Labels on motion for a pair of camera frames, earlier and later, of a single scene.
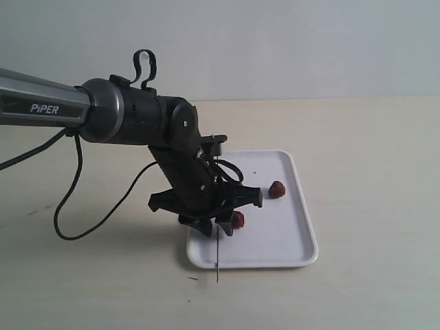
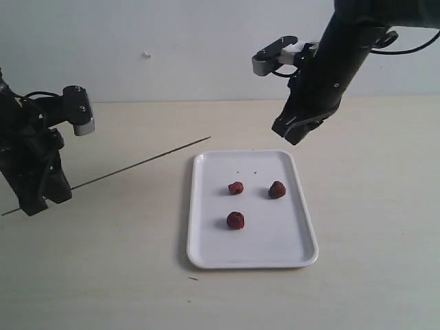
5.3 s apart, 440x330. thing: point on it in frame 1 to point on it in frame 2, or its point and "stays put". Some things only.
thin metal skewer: x=217 y=240 to x=125 y=168
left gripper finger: x=203 y=225 to x=29 y=194
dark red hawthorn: x=276 y=190 stays put
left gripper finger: x=226 y=222 to x=56 y=183
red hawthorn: x=238 y=220 stays put
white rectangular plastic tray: x=278 y=234 stays put
